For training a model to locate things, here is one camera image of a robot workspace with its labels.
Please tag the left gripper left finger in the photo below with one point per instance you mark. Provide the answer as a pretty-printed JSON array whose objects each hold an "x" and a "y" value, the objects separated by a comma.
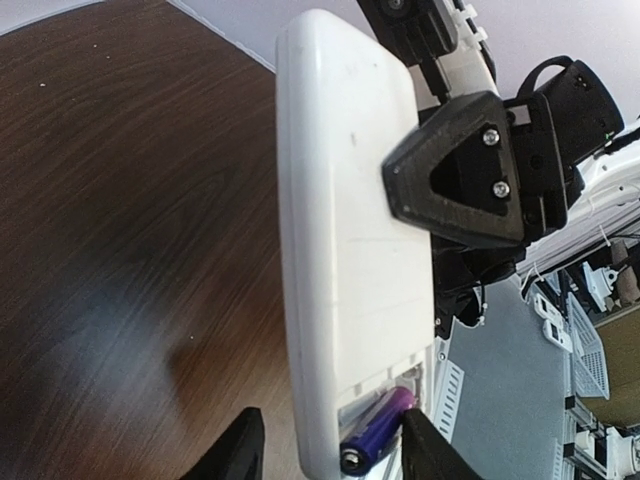
[{"x": 238, "y": 454}]

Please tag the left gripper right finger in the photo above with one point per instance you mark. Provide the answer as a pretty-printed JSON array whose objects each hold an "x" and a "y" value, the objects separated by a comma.
[{"x": 426, "y": 454}]

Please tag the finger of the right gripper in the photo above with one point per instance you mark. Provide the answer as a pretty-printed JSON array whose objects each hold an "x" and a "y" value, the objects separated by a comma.
[{"x": 455, "y": 175}]

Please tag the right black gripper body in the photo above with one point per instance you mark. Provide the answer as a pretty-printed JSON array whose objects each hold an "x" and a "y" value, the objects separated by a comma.
[{"x": 462, "y": 273}]

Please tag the blue battery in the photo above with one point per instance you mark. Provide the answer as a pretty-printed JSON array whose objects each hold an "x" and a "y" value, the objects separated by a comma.
[{"x": 375, "y": 432}]

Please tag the white remote control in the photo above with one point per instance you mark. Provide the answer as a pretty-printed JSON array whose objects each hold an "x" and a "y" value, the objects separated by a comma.
[{"x": 358, "y": 287}]

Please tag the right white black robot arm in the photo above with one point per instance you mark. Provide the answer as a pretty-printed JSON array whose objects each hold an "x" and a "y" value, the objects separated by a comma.
[{"x": 585, "y": 118}]

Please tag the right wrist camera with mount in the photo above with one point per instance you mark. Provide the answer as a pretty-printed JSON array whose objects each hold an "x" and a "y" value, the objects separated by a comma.
[{"x": 440, "y": 38}]

